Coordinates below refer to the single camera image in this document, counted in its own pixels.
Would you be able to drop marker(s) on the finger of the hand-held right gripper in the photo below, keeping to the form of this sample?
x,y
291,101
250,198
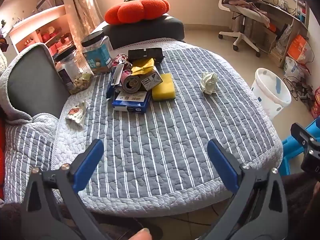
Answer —
x,y
301,135

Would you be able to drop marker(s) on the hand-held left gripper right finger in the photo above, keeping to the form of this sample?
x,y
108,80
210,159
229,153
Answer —
x,y
222,165

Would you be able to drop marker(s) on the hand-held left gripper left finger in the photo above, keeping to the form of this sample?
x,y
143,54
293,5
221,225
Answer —
x,y
87,165

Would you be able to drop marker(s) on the white spotted trash bin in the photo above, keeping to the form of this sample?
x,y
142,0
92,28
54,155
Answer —
x,y
265,97

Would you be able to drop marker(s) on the large paper ball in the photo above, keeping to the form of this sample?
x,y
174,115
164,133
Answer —
x,y
208,82

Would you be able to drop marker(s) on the long blue package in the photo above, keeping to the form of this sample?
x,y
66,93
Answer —
x,y
113,81

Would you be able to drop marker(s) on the dark red drink can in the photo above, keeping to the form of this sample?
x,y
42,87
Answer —
x,y
130,82

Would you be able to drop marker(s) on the yellow sponge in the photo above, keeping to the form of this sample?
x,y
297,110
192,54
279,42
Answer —
x,y
163,88

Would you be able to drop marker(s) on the small white drink carton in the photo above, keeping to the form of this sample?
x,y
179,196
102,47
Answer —
x,y
151,81

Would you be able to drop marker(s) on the black box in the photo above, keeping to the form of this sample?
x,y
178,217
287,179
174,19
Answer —
x,y
145,53

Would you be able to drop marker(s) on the person's left hand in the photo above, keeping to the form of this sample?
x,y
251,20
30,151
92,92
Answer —
x,y
141,235

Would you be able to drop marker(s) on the blue plastic stool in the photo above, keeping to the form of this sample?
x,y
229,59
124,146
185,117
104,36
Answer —
x,y
290,150

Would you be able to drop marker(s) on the red printed bag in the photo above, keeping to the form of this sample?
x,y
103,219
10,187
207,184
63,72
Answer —
x,y
317,102

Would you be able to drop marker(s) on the person's brown fleece clothing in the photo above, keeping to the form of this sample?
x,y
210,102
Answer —
x,y
300,205

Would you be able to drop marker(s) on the white and red snack wrapper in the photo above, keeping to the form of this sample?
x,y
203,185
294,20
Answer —
x,y
76,113

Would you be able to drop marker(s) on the white bag with blue print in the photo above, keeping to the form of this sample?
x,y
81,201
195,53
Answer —
x,y
291,67

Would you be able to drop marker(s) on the grey striped quilted blanket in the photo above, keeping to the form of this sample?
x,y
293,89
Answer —
x,y
162,130

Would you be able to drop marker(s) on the blue and white box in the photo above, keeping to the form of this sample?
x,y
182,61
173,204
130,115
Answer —
x,y
130,103

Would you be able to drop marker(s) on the orange cardboard box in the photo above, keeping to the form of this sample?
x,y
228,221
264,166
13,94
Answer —
x,y
298,46

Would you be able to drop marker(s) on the clear jar of nuts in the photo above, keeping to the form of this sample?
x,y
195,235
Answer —
x,y
70,75

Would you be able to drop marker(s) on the grey plastic bag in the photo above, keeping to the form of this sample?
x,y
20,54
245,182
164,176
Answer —
x,y
283,38

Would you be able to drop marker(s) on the teal label plastic jar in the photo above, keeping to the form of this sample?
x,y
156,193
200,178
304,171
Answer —
x,y
96,57

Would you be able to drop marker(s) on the red cartoon face can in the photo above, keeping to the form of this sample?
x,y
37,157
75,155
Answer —
x,y
122,60

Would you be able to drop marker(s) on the yellow snack wrapper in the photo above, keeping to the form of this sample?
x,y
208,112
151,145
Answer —
x,y
142,66

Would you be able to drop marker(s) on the wooden desk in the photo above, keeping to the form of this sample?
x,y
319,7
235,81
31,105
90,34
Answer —
x,y
282,11

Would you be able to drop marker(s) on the white office chair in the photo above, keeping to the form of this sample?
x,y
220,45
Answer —
x,y
240,11

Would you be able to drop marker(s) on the dark grey seat cushion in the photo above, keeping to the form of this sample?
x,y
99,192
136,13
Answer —
x,y
150,31

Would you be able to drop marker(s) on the sheer patterned curtain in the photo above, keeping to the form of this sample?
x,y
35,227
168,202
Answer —
x,y
80,10

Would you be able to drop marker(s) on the white shelf unit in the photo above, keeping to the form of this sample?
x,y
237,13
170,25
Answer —
x,y
32,17

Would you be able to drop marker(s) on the red pumpkin cushion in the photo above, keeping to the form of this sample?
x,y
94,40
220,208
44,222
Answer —
x,y
135,11

